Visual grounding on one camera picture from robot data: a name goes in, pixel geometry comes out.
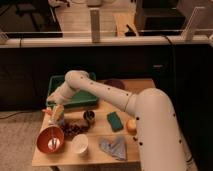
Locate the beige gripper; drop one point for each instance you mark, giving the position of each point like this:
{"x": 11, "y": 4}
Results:
{"x": 57, "y": 109}

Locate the red pepper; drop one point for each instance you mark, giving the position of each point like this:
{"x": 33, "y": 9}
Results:
{"x": 47, "y": 111}

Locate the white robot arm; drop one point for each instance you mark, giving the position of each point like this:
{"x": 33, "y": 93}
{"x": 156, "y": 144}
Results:
{"x": 160, "y": 142}

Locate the red bowl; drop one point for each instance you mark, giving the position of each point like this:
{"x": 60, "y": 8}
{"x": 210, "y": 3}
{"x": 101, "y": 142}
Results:
{"x": 43, "y": 140}

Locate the white spoon in bowl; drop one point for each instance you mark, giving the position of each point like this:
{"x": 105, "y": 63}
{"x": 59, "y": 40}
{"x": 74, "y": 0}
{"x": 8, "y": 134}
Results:
{"x": 54, "y": 140}

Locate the purple bowl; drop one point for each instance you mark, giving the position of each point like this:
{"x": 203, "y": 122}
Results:
{"x": 115, "y": 83}

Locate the blue cup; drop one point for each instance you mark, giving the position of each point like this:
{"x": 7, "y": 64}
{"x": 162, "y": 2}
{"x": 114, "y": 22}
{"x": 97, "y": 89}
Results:
{"x": 57, "y": 120}

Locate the bunch of dark grapes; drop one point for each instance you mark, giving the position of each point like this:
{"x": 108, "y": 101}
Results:
{"x": 72, "y": 129}

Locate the small metal cup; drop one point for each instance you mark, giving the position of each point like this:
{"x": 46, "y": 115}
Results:
{"x": 89, "y": 116}

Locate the white cup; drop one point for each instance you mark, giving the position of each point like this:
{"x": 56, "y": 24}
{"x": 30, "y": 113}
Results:
{"x": 80, "y": 144}

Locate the green sponge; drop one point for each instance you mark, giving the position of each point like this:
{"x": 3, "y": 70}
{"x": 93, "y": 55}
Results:
{"x": 114, "y": 121}

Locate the orange fruit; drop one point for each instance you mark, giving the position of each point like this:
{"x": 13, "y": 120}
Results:
{"x": 131, "y": 126}

